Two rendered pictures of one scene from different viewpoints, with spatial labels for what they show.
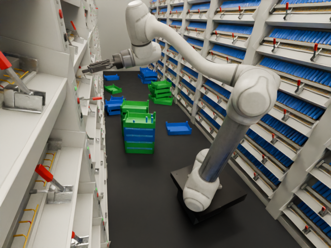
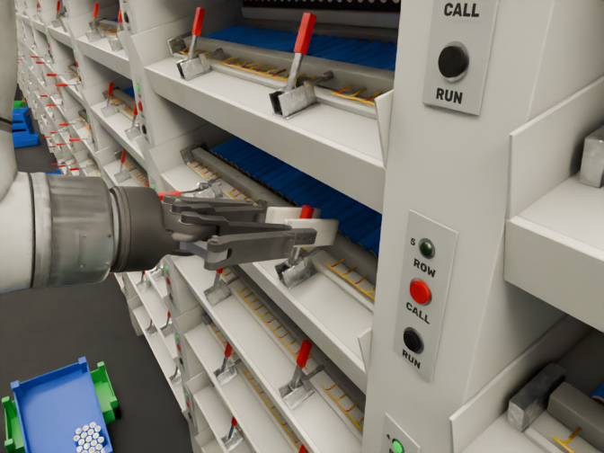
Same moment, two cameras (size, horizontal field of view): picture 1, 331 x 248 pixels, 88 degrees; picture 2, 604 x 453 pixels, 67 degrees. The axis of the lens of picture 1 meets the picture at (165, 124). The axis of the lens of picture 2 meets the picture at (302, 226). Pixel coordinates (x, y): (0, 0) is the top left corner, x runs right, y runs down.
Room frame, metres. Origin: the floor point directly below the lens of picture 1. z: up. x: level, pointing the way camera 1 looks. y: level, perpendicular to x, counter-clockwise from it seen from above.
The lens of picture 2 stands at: (1.30, 0.34, 1.20)
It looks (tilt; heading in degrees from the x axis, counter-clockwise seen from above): 27 degrees down; 168
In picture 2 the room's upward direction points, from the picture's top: straight up
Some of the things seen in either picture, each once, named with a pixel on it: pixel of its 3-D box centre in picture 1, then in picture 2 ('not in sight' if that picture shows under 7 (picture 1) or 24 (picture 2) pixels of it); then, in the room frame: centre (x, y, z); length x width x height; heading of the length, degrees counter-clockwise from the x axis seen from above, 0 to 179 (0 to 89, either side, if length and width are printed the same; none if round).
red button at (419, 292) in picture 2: not in sight; (421, 290); (1.06, 0.48, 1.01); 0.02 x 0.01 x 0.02; 20
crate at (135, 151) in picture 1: (140, 144); not in sight; (1.47, 0.25, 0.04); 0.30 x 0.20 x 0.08; 94
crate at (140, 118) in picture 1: (140, 119); not in sight; (1.47, 0.25, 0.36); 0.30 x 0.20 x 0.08; 94
